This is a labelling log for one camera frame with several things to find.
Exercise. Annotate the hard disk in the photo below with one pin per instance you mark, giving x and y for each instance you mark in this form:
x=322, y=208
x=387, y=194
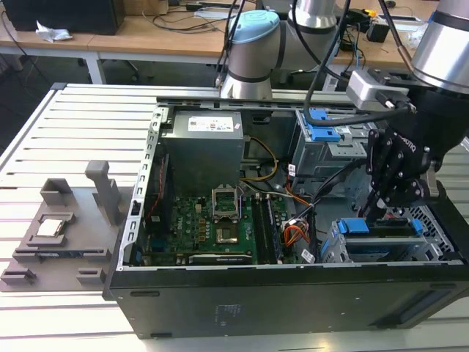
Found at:
x=353, y=225

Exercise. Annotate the CPU socket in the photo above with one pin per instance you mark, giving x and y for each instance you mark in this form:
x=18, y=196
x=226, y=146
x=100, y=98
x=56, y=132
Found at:
x=227, y=235

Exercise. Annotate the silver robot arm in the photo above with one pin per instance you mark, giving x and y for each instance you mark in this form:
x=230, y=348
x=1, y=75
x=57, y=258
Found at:
x=253, y=55

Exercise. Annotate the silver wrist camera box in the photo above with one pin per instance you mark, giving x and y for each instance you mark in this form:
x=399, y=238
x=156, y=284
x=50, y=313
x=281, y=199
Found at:
x=361, y=88

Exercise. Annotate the green motherboard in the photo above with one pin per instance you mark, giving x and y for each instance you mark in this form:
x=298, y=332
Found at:
x=190, y=223

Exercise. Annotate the silver drive cage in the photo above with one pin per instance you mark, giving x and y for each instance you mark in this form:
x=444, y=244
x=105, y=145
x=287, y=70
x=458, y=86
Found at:
x=322, y=157

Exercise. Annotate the wooden desk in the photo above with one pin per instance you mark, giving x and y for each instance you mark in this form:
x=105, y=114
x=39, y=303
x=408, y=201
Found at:
x=146, y=44

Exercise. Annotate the black PC case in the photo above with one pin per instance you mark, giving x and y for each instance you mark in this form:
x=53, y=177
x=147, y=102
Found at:
x=256, y=304

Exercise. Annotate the black RAM slot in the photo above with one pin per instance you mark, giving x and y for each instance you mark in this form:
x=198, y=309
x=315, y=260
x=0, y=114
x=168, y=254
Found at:
x=265, y=227

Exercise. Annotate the grey power supply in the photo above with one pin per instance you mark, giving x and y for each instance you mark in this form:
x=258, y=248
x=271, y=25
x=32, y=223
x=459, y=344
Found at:
x=201, y=154

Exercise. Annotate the grey parts rack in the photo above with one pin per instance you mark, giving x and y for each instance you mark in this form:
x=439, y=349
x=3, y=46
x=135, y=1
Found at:
x=84, y=234

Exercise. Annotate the blue drive latch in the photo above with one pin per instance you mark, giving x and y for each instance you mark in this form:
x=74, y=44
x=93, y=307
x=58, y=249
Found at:
x=322, y=132

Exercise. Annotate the silver disk bay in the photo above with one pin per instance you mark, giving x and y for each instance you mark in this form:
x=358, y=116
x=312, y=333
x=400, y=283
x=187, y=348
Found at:
x=432, y=245

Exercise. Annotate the small black box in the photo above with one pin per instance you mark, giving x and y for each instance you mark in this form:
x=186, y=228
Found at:
x=377, y=32

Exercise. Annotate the silver CPU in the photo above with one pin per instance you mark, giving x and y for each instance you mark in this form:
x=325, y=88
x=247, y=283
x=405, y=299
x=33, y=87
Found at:
x=50, y=227

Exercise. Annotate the black case fan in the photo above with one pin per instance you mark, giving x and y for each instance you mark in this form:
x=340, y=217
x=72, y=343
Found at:
x=159, y=198

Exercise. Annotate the crumpled white paper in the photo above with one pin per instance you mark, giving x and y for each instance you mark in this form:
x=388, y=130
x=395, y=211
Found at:
x=51, y=33

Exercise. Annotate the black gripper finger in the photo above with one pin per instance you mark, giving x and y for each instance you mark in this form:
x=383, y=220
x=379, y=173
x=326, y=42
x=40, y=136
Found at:
x=373, y=157
x=391, y=161

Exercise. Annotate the black computer mouse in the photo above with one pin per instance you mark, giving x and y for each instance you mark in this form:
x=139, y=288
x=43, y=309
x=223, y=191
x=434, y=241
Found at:
x=390, y=3

